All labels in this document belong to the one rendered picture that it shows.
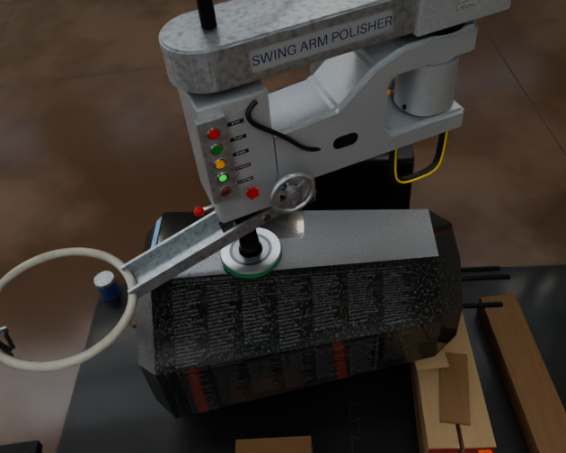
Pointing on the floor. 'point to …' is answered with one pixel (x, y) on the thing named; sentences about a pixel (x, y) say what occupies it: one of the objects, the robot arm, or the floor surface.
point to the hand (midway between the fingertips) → (1, 363)
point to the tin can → (107, 286)
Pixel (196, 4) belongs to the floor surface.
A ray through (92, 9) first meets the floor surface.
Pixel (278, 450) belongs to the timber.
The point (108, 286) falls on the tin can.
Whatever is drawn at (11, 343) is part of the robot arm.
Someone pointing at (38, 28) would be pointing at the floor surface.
